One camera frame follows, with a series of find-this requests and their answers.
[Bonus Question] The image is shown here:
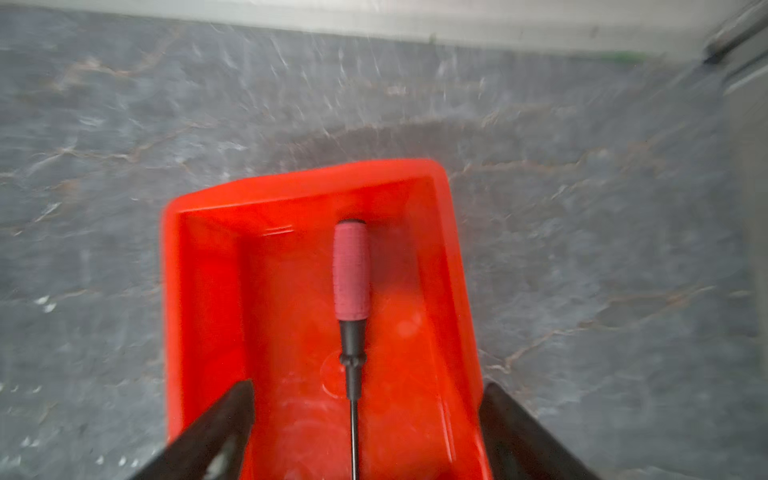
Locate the red plastic bin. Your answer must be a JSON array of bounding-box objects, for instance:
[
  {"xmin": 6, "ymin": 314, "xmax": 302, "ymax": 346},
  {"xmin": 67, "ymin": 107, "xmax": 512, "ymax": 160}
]
[{"xmin": 161, "ymin": 159, "xmax": 491, "ymax": 479}]

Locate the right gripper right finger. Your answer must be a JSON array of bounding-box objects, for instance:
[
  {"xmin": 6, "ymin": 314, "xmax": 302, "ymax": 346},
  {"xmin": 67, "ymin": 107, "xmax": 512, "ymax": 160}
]
[{"xmin": 478, "ymin": 382, "xmax": 598, "ymax": 480}]

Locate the red handled screwdriver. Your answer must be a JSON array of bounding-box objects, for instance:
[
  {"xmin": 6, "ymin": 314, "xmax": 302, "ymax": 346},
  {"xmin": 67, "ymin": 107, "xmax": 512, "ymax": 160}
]
[{"xmin": 332, "ymin": 219, "xmax": 371, "ymax": 479}]

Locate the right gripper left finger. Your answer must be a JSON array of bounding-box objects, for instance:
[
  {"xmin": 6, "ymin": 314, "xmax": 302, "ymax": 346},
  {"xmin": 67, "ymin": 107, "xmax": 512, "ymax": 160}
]
[{"xmin": 132, "ymin": 380, "xmax": 255, "ymax": 480}]

